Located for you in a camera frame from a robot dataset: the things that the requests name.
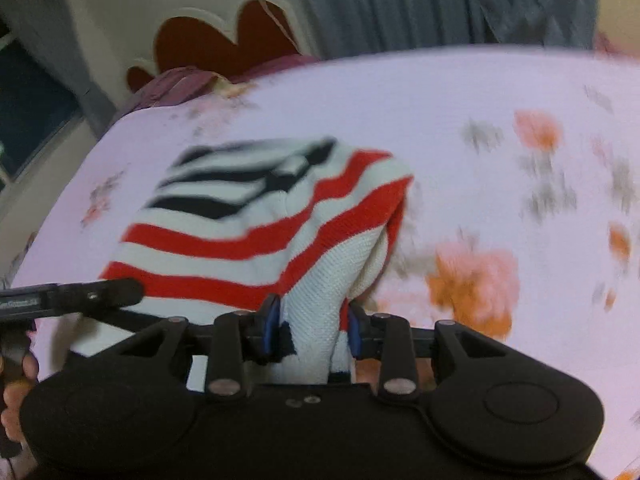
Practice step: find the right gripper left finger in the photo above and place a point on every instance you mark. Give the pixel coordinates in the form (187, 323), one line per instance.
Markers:
(243, 346)

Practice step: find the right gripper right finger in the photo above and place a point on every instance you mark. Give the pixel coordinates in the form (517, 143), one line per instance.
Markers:
(387, 339)

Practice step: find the striped knit child sweater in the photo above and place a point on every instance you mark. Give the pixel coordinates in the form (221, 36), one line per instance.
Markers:
(312, 222)

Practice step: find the person's left hand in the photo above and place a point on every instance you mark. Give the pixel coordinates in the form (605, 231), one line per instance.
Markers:
(14, 394)

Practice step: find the pink floral bed sheet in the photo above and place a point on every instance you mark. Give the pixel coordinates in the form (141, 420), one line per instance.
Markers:
(526, 191)

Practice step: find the dark window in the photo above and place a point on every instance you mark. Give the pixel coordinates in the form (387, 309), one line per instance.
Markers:
(34, 107)

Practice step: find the purple pink pillow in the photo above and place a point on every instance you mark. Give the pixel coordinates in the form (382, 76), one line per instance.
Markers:
(183, 84)

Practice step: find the red white scalloped headboard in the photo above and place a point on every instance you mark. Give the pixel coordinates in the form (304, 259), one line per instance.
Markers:
(262, 37)

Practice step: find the blue-grey curtain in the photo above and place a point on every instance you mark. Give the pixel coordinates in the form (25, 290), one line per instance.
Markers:
(347, 28)

